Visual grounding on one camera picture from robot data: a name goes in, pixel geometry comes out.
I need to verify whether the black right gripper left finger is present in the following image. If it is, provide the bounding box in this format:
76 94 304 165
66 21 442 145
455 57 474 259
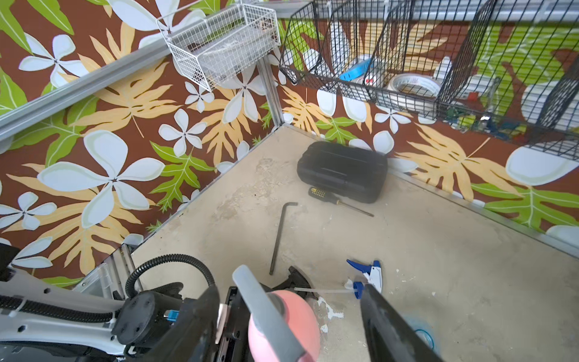
128 284 220 361

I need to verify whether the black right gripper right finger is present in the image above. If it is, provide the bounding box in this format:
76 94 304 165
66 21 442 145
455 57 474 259
360 285 442 362

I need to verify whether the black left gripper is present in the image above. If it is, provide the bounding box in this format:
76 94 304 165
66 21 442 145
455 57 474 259
214 266 317 362

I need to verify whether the pink grey spray nozzle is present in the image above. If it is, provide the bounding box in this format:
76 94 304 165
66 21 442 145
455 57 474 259
232 265 309 361

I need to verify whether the opaque pink spray bottle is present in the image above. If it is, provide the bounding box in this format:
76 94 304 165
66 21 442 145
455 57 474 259
248 291 321 361

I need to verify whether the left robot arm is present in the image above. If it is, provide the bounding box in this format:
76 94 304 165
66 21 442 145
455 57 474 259
1 244 321 361

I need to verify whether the clear blue spray bottle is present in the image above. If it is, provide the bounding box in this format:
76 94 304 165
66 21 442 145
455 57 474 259
404 317 437 352

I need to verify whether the blue white spray nozzle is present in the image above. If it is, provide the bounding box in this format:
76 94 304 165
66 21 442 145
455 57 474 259
293 259 383 300

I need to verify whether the black hex key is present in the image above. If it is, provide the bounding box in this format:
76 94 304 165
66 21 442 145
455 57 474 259
268 202 299 275

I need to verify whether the black yellow screwdriver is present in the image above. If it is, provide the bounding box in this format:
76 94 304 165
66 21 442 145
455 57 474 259
308 187 375 217

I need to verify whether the black plastic tool case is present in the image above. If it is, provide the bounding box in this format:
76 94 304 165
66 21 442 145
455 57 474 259
297 141 388 204

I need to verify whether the blue tape roll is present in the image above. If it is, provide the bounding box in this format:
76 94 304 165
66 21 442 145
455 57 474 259
339 58 372 81

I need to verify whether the white tape roll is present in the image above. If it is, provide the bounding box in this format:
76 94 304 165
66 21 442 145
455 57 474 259
387 73 442 114

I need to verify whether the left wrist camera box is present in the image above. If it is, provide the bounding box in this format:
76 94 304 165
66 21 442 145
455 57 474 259
163 309 179 323

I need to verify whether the white wire wall basket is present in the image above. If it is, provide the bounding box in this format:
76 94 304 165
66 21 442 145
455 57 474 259
156 2 280 91

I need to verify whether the black wire wall basket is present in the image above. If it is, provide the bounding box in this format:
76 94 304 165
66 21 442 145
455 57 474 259
279 1 578 161

